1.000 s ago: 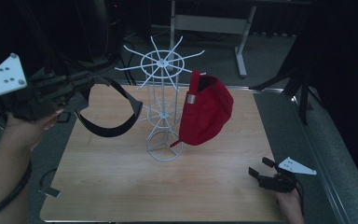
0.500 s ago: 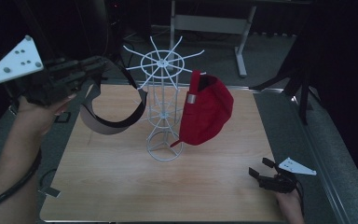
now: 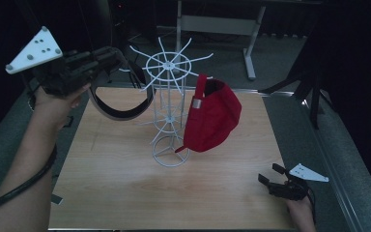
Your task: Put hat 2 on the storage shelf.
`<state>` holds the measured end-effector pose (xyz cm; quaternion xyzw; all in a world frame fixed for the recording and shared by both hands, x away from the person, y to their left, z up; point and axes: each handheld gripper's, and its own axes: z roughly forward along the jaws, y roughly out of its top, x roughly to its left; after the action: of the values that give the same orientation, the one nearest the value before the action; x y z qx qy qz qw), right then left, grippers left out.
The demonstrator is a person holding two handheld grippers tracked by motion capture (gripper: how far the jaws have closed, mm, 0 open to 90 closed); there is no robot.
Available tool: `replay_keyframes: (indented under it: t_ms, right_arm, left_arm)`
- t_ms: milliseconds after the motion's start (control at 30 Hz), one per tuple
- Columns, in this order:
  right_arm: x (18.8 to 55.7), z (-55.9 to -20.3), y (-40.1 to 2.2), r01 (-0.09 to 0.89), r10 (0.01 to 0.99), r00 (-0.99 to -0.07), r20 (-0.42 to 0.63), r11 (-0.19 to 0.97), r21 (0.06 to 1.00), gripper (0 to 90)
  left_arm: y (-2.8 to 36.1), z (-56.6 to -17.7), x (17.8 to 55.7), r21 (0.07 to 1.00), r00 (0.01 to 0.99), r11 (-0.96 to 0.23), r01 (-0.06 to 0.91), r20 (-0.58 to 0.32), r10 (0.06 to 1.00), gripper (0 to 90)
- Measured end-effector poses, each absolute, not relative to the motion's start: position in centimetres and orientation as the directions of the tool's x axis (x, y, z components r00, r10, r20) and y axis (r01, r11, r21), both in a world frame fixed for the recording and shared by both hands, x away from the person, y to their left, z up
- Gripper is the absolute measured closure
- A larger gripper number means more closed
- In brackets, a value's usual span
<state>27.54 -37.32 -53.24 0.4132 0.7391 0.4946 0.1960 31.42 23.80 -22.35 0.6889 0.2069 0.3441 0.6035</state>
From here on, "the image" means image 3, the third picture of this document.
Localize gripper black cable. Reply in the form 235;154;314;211
0;144;58;223
306;188;317;225

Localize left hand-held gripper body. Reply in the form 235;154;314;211
5;26;95;97

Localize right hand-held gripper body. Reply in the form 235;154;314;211
268;162;329;201

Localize person's right hand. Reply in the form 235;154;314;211
284;196;317;232

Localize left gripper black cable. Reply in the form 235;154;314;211
0;144;58;223

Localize white metal desk frame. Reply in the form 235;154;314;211
175;0;267;81

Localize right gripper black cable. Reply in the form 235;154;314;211
306;188;317;225

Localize grey sun visor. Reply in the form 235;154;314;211
78;0;156;122

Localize black floor cables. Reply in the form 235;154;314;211
127;69;143;90

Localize white wire hat rack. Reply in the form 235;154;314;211
119;37;214;168

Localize red baseball cap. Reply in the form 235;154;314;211
174;72;243;154

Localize person's left hand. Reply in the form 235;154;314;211
32;82;92;131

